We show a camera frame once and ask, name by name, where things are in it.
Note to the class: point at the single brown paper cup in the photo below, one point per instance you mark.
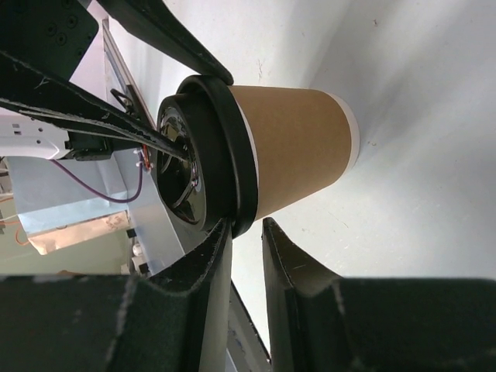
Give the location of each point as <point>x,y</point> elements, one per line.
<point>305,140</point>

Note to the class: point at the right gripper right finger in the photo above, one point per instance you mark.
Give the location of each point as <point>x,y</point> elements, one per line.
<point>320,321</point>

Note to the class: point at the black plastic cup lid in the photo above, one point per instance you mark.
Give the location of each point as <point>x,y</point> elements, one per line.
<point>218,179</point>

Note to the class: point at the aluminium frame rail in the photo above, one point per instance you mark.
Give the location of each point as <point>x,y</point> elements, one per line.
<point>122,90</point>

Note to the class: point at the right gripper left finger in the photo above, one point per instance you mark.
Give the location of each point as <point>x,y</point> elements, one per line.
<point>176,320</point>

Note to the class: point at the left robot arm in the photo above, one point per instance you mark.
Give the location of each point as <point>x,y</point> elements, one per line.
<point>43,42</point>

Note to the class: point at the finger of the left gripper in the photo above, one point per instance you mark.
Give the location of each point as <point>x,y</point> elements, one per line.
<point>41,94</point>
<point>152,22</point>

